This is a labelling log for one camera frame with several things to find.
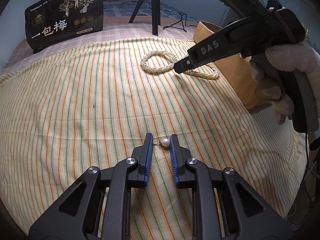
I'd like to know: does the thick white pearl rope necklace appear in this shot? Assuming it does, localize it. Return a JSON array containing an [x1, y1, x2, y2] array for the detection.
[[139, 50, 221, 81]]

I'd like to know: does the white pearl earring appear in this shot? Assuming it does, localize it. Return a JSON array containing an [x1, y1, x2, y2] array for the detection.
[[157, 138, 170, 149]]

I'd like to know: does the right gloved hand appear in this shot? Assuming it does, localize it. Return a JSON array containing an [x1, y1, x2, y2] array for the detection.
[[249, 43, 319, 125]]

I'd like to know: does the brown cardboard box tray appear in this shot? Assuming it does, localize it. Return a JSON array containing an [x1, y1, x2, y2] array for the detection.
[[193, 21, 271, 109]]

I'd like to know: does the black tripod stand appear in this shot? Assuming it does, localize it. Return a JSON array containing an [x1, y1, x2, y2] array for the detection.
[[128, 0, 162, 36]]

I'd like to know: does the blue checked quilt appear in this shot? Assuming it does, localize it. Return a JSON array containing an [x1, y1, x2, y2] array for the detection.
[[104, 1, 198, 22]]

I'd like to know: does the yellow striped bed cloth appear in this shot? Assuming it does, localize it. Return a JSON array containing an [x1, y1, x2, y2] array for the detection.
[[1, 38, 306, 232]]

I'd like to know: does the black snack bag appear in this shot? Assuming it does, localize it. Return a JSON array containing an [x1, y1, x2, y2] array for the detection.
[[24, 0, 104, 53]]

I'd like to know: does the black power cable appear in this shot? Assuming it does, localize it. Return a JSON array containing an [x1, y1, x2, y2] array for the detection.
[[159, 7, 200, 33]]

